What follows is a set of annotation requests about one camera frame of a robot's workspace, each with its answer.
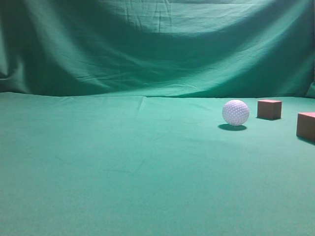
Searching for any white dimpled golf ball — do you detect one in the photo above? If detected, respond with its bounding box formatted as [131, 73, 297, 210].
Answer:
[222, 100, 250, 126]

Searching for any brown cube block at edge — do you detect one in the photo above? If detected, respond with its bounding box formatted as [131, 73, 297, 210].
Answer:
[296, 112, 315, 142]

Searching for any green cloth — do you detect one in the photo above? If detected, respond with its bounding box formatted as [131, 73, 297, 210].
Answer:
[0, 0, 315, 236]

